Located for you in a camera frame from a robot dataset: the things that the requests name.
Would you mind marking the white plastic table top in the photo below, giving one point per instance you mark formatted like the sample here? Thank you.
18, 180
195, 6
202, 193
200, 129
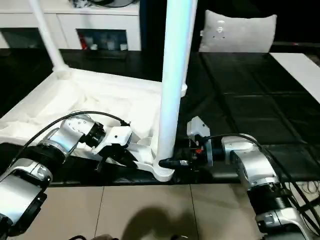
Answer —
112, 100

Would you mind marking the white plastic table leg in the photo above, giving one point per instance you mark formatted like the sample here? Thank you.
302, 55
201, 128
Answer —
47, 35
175, 75

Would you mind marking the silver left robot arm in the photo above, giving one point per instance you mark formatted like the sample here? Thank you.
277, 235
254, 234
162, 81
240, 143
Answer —
62, 137

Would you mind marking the black mat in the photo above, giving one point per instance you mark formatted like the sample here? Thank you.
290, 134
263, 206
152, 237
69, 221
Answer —
250, 100

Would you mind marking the brown round object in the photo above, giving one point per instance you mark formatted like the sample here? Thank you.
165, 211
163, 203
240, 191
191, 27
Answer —
105, 237

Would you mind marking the small white jar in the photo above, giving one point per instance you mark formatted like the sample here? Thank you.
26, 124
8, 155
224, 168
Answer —
123, 47
93, 46

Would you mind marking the red bottle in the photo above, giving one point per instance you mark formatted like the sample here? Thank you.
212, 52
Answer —
82, 42

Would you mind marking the grey pillow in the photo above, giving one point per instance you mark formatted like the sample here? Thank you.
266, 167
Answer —
237, 32

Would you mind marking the white flat board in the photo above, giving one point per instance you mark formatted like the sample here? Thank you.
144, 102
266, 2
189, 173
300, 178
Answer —
300, 72

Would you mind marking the black cabinet blue edge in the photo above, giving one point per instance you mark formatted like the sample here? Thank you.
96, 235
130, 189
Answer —
152, 25

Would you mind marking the white cabinet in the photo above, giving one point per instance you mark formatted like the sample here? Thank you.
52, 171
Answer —
67, 20

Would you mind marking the black bar pink mark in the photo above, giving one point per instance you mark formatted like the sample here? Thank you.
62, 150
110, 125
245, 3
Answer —
295, 44

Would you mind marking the black crumpled bag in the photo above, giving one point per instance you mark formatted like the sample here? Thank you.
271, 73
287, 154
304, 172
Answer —
76, 3

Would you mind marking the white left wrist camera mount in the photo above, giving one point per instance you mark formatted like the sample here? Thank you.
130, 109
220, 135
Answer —
117, 136

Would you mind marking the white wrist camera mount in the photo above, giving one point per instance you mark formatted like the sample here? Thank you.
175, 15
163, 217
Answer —
197, 127
117, 136

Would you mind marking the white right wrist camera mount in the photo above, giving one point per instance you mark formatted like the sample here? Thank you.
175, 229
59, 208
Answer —
197, 127

